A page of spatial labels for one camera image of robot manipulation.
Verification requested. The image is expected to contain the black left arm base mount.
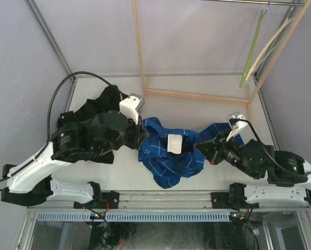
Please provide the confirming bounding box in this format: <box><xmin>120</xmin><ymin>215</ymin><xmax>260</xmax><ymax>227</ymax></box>
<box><xmin>98</xmin><ymin>191</ymin><xmax>120</xmax><ymax>209</ymax></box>

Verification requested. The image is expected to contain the green plastic hanger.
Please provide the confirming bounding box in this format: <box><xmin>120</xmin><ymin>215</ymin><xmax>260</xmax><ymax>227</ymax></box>
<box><xmin>239</xmin><ymin>1</ymin><xmax>270</xmax><ymax>88</ymax></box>

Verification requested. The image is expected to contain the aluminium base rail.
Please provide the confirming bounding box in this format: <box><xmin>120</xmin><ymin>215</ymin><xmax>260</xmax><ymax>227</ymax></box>
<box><xmin>28</xmin><ymin>189</ymin><xmax>309</xmax><ymax>209</ymax></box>

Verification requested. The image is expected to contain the wooden clothes rack frame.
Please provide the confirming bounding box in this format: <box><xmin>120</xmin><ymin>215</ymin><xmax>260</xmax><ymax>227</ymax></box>
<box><xmin>131</xmin><ymin>0</ymin><xmax>311</xmax><ymax>121</ymax></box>

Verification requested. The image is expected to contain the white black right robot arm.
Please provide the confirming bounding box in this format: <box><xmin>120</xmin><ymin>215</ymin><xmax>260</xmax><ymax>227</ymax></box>
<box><xmin>195</xmin><ymin>130</ymin><xmax>311</xmax><ymax>210</ymax></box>

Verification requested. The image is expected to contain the beige wooden hanger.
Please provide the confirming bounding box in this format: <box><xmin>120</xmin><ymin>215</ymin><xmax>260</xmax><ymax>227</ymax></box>
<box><xmin>242</xmin><ymin>15</ymin><xmax>294</xmax><ymax>81</ymax></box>

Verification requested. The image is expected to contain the grey slotted cable duct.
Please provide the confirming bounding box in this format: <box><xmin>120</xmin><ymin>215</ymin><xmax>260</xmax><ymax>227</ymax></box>
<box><xmin>36</xmin><ymin>211</ymin><xmax>230</xmax><ymax>222</ymax></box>

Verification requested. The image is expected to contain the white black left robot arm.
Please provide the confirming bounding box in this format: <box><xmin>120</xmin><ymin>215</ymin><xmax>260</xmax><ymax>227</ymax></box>
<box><xmin>1</xmin><ymin>110</ymin><xmax>148</xmax><ymax>208</ymax></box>

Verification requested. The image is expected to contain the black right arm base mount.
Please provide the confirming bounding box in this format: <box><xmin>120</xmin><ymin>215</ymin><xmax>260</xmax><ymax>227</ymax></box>
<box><xmin>211</xmin><ymin>192</ymin><xmax>231</xmax><ymax>209</ymax></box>

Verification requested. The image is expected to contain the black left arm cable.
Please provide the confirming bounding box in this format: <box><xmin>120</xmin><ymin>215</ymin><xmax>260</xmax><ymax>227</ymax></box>
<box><xmin>0</xmin><ymin>71</ymin><xmax>130</xmax><ymax>191</ymax></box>

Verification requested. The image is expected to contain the black shirt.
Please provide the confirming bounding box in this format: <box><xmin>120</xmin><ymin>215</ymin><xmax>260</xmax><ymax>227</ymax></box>
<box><xmin>57</xmin><ymin>85</ymin><xmax>127</xmax><ymax>164</ymax></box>

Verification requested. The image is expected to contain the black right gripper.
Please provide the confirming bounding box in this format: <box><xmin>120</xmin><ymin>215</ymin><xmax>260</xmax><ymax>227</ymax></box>
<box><xmin>193</xmin><ymin>130</ymin><xmax>258</xmax><ymax>180</ymax></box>

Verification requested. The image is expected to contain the metal clothes rail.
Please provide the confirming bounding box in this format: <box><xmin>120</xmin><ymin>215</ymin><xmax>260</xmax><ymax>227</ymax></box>
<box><xmin>208</xmin><ymin>0</ymin><xmax>305</xmax><ymax>7</ymax></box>

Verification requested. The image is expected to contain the blue plaid shirt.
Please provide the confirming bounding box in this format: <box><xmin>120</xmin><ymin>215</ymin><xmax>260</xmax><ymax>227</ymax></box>
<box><xmin>138</xmin><ymin>117</ymin><xmax>231</xmax><ymax>189</ymax></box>

